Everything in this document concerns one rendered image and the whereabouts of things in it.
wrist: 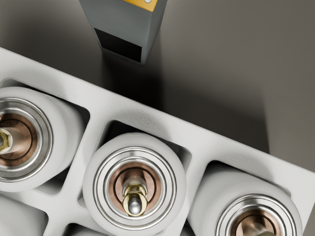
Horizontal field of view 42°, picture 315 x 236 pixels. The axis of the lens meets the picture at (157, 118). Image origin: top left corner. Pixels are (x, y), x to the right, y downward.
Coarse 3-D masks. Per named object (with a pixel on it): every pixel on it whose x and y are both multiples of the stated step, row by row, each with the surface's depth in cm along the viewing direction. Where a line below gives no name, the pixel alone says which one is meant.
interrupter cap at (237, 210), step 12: (228, 204) 37; (240, 204) 37; (252, 204) 37; (264, 204) 37; (276, 204) 37; (228, 216) 37; (240, 216) 37; (252, 216) 38; (264, 216) 38; (276, 216) 37; (288, 216) 37; (216, 228) 37; (228, 228) 37; (240, 228) 38; (276, 228) 38; (288, 228) 38
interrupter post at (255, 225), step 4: (252, 224) 37; (256, 224) 37; (260, 224) 37; (248, 228) 37; (252, 228) 36; (256, 228) 36; (260, 228) 36; (264, 228) 36; (244, 232) 37; (248, 232) 36; (252, 232) 36; (256, 232) 35; (260, 232) 35; (264, 232) 35; (268, 232) 35
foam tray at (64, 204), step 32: (0, 64) 44; (32, 64) 44; (64, 96) 44; (96, 96) 44; (96, 128) 44; (128, 128) 55; (160, 128) 44; (192, 128) 45; (192, 160) 45; (224, 160) 45; (256, 160) 45; (0, 192) 43; (32, 192) 44; (64, 192) 44; (192, 192) 44; (288, 192) 46; (64, 224) 44; (96, 224) 44
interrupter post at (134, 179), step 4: (132, 176) 37; (136, 176) 37; (128, 180) 35; (132, 180) 34; (136, 180) 34; (140, 180) 35; (144, 180) 37; (124, 184) 35; (144, 184) 34; (124, 188) 34; (144, 188) 34
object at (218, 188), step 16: (208, 176) 48; (224, 176) 44; (240, 176) 42; (208, 192) 42; (224, 192) 38; (240, 192) 38; (256, 192) 38; (272, 192) 38; (192, 208) 45; (208, 208) 38; (288, 208) 38; (192, 224) 45; (208, 224) 38
